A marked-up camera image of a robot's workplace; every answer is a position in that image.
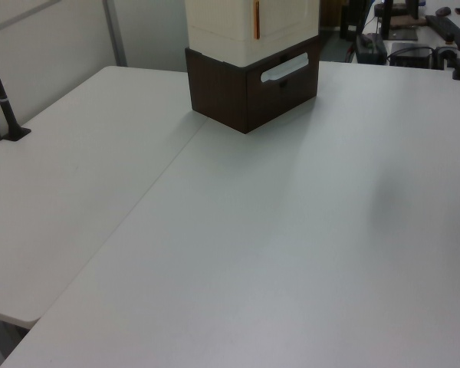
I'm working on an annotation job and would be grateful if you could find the cream cabinet door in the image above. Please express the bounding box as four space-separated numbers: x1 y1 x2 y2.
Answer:
258 0 311 38

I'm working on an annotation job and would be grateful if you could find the cream plastic cabinet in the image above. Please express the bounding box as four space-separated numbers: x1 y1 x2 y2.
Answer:
186 0 320 66

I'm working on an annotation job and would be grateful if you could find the dark brown wooden box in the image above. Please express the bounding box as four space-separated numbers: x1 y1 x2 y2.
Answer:
184 36 320 135

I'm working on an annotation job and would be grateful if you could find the black green power unit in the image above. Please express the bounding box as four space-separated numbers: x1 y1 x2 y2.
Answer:
353 32 388 64

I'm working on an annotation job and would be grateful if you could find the black monitor stand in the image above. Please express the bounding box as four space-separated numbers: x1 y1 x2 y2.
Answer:
374 0 419 41

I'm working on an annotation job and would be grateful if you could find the grey partition frame post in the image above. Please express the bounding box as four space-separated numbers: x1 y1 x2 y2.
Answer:
102 0 128 69

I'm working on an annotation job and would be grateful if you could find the black camera stand pole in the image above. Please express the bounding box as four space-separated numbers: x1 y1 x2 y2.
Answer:
0 32 32 142

